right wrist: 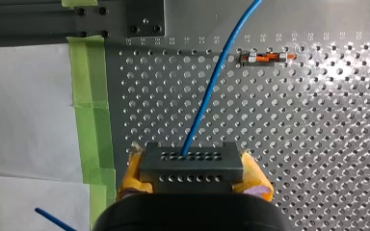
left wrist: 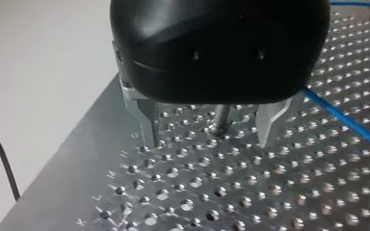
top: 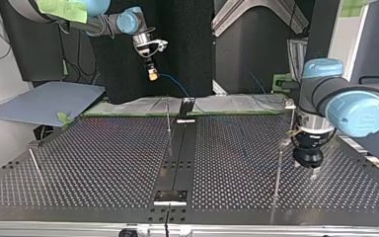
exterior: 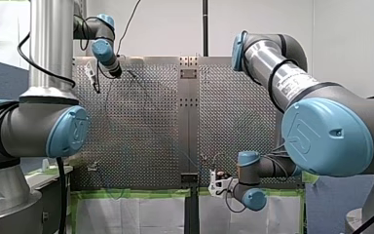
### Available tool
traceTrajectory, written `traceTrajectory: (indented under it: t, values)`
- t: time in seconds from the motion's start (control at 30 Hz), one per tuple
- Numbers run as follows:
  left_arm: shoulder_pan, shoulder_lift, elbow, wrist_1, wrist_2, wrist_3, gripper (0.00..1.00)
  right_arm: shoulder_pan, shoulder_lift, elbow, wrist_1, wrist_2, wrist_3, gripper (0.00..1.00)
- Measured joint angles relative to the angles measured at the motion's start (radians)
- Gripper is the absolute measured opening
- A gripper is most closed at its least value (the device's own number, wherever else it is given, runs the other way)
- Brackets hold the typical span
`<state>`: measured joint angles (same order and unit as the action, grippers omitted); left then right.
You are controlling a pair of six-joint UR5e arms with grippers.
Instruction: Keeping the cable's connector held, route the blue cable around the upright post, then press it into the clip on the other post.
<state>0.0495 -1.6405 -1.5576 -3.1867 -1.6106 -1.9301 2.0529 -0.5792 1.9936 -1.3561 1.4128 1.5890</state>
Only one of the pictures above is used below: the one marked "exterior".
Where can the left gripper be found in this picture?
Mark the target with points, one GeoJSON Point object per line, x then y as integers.
{"type": "Point", "coordinates": [117, 73]}

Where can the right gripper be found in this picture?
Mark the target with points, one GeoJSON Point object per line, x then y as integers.
{"type": "Point", "coordinates": [222, 175]}

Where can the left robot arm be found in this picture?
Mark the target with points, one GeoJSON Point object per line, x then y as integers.
{"type": "Point", "coordinates": [50, 48]}

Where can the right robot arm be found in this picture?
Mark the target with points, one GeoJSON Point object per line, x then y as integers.
{"type": "Point", "coordinates": [328, 136]}

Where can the black upright pole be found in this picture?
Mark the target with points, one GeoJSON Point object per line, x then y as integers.
{"type": "Point", "coordinates": [205, 29]}

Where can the grey board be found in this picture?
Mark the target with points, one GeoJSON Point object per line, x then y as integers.
{"type": "Point", "coordinates": [334, 201]}

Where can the grey side table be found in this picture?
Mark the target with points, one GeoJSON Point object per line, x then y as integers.
{"type": "Point", "coordinates": [50, 195]}

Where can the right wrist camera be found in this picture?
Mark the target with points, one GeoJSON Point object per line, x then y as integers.
{"type": "Point", "coordinates": [213, 186]}

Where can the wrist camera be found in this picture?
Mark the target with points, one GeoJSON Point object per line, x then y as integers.
{"type": "Point", "coordinates": [213, 186]}
{"type": "Point", "coordinates": [90, 70]}

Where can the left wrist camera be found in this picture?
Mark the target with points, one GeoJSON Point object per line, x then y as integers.
{"type": "Point", "coordinates": [90, 70]}

